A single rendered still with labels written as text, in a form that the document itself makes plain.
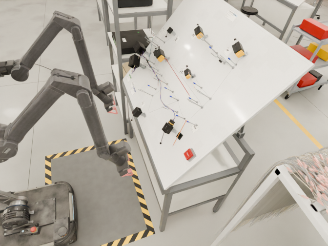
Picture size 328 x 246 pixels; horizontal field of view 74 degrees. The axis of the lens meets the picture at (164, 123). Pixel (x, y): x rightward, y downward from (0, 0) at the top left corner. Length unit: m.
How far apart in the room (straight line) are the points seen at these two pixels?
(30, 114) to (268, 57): 1.09
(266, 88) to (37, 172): 2.32
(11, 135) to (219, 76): 1.06
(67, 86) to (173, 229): 1.76
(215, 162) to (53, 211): 1.38
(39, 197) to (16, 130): 1.38
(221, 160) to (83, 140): 1.73
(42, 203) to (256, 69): 1.92
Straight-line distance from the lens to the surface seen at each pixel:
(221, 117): 1.25
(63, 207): 2.17
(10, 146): 0.99
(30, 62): 1.35
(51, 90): 0.81
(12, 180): 2.78
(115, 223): 2.28
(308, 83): 4.11
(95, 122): 0.93
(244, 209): 1.28
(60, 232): 2.00
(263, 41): 1.34
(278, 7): 5.32
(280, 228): 2.59
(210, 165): 1.66
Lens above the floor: 2.15
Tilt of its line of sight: 47 degrees down
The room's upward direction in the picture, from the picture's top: 6 degrees clockwise
